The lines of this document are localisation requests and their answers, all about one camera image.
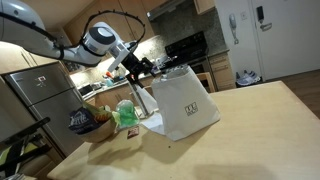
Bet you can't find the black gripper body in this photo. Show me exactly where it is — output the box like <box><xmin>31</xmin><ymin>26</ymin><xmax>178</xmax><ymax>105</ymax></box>
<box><xmin>121</xmin><ymin>53</ymin><xmax>156</xmax><ymax>84</ymax></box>

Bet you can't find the white canvas tote bag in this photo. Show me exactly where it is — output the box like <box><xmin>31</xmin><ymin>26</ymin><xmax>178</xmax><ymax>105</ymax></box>
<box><xmin>138</xmin><ymin>65</ymin><xmax>220</xmax><ymax>141</ymax></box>

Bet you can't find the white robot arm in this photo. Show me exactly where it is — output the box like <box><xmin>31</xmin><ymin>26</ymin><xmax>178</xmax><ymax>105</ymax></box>
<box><xmin>0</xmin><ymin>0</ymin><xmax>156</xmax><ymax>84</ymax></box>

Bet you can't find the green plastic bag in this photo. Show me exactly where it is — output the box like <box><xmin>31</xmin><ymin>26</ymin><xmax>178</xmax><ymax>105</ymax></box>
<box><xmin>116</xmin><ymin>100</ymin><xmax>139</xmax><ymax>129</ymax></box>

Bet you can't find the dark blue chip bag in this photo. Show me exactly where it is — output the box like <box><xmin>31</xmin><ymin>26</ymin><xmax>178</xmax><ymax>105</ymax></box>
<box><xmin>68</xmin><ymin>107</ymin><xmax>99</xmax><ymax>135</ymax></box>

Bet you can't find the black stove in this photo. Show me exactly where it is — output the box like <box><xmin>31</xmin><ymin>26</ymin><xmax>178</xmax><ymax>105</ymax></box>
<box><xmin>160</xmin><ymin>31</ymin><xmax>211</xmax><ymax>73</ymax></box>

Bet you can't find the wooden chair left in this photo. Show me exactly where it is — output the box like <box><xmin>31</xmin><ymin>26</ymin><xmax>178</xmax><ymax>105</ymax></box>
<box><xmin>197</xmin><ymin>72</ymin><xmax>215</xmax><ymax>93</ymax></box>

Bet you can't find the small red tea packet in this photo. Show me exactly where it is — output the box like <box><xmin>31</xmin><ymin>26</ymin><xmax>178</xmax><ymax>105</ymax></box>
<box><xmin>127</xmin><ymin>126</ymin><xmax>139</xmax><ymax>139</ymax></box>

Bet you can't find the wooden bowl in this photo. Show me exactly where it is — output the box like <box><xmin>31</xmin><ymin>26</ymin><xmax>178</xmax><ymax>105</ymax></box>
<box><xmin>80</xmin><ymin>119</ymin><xmax>116</xmax><ymax>143</ymax></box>

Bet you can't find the pair of sneakers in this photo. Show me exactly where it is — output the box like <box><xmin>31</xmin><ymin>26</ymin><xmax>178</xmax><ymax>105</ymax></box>
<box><xmin>236</xmin><ymin>71</ymin><xmax>261</xmax><ymax>86</ymax></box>

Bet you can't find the black door lock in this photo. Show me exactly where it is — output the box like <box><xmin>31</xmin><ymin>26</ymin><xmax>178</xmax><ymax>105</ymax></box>
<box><xmin>256</xmin><ymin>6</ymin><xmax>264</xmax><ymax>24</ymax></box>

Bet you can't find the stainless steel refrigerator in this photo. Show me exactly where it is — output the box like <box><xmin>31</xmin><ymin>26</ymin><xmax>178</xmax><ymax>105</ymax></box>
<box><xmin>4</xmin><ymin>62</ymin><xmax>83</xmax><ymax>156</ymax></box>

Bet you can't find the white door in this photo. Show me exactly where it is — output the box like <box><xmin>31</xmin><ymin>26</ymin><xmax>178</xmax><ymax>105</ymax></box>
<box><xmin>251</xmin><ymin>0</ymin><xmax>320</xmax><ymax>80</ymax></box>

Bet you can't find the metal camera stand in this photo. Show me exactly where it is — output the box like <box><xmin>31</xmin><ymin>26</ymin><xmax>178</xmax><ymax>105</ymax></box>
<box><xmin>129</xmin><ymin>83</ymin><xmax>158</xmax><ymax>117</ymax></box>

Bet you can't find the white wall telephone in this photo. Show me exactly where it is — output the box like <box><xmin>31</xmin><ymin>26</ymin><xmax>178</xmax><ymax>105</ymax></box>
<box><xmin>229</xmin><ymin>13</ymin><xmax>239</xmax><ymax>45</ymax></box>

